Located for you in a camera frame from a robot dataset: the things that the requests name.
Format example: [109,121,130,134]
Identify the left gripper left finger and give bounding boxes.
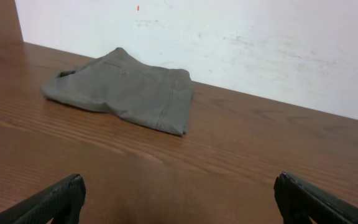
[0,174,86,224]

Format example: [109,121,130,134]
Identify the folded grey shorts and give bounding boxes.
[41,47,194,136]

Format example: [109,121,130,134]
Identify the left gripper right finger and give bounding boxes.
[273,172,358,224]

